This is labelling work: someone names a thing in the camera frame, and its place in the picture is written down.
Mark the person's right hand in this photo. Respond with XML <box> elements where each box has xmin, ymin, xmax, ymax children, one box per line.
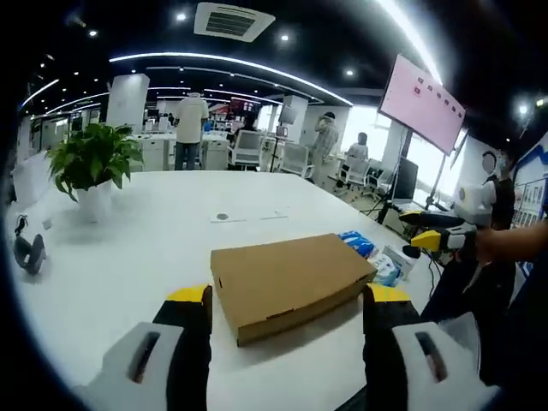
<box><xmin>473</xmin><ymin>229</ymin><xmax>505</xmax><ymax>266</ymax></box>

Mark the green plant in white pot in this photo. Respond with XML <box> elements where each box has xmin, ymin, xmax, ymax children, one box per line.
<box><xmin>45</xmin><ymin>122</ymin><xmax>145</xmax><ymax>223</ymax></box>

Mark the ceiling air conditioner vent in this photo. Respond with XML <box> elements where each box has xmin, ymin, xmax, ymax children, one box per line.
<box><xmin>193</xmin><ymin>2</ymin><xmax>277</xmax><ymax>43</ymax></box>

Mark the white office chair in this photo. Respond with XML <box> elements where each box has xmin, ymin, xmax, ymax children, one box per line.
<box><xmin>282</xmin><ymin>143</ymin><xmax>316</xmax><ymax>177</ymax></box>
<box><xmin>229</xmin><ymin>129</ymin><xmax>263</xmax><ymax>170</ymax></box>

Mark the blue wall display board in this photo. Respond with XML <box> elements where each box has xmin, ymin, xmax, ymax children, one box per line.
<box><xmin>509</xmin><ymin>143</ymin><xmax>548</xmax><ymax>232</ymax></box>

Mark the brown cardboard shoe box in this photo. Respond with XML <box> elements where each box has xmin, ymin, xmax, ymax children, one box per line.
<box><xmin>209</xmin><ymin>233</ymin><xmax>379</xmax><ymax>348</ymax></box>

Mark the grey curved headset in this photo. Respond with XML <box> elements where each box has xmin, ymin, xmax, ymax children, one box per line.
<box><xmin>12</xmin><ymin>233</ymin><xmax>47</xmax><ymax>275</ymax></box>

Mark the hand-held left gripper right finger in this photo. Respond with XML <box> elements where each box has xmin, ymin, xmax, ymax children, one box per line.
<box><xmin>361</xmin><ymin>284</ymin><xmax>502</xmax><ymax>411</ymax></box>

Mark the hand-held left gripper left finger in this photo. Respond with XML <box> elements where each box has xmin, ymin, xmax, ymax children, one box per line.
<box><xmin>76</xmin><ymin>284</ymin><xmax>213</xmax><ymax>411</ymax></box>

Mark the large pink monitor screen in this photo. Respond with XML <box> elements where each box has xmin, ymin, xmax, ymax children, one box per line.
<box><xmin>378</xmin><ymin>53</ymin><xmax>468</xmax><ymax>156</ymax></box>

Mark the blue soft tissue pack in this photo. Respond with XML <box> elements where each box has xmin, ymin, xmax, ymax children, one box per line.
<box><xmin>337</xmin><ymin>229</ymin><xmax>380</xmax><ymax>259</ymax></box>

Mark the dark laptop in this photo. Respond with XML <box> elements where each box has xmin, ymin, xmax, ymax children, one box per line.
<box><xmin>391</xmin><ymin>158</ymin><xmax>419</xmax><ymax>200</ymax></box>

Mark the soft wet wipes pack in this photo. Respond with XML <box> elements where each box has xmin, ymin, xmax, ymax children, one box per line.
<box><xmin>370</xmin><ymin>252</ymin><xmax>403</xmax><ymax>287</ymax></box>

